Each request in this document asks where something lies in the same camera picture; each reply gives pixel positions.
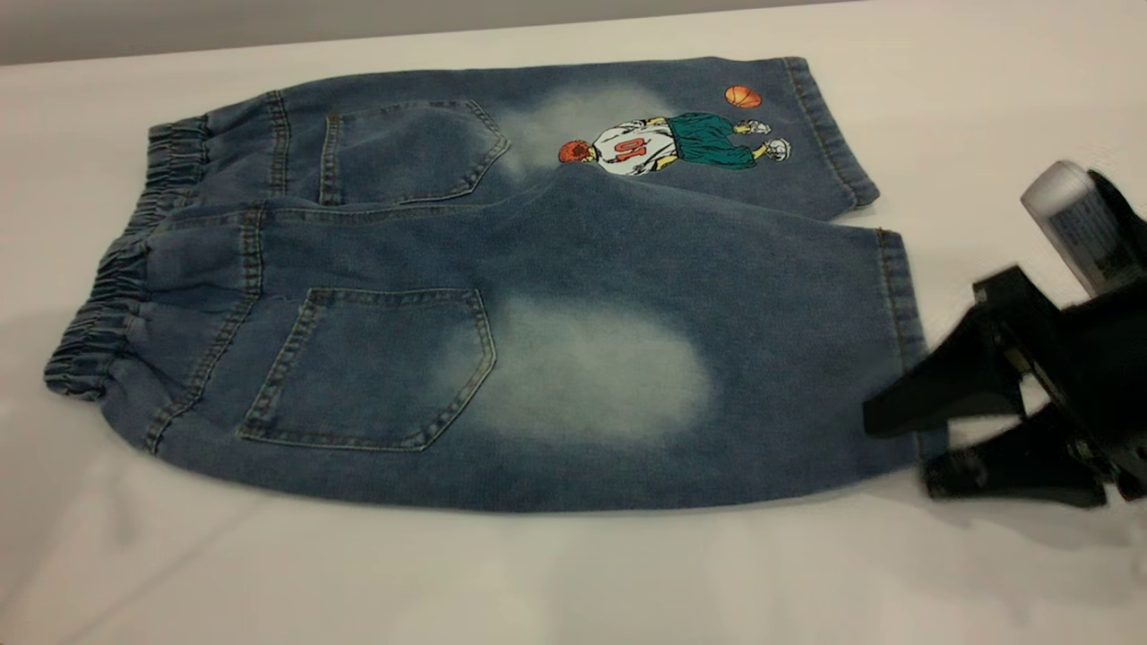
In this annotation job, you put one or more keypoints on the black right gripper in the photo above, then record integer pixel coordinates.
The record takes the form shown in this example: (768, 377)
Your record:
(1107, 376)

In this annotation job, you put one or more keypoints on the blue denim shorts cartoon print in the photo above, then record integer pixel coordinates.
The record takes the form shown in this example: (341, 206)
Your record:
(573, 251)

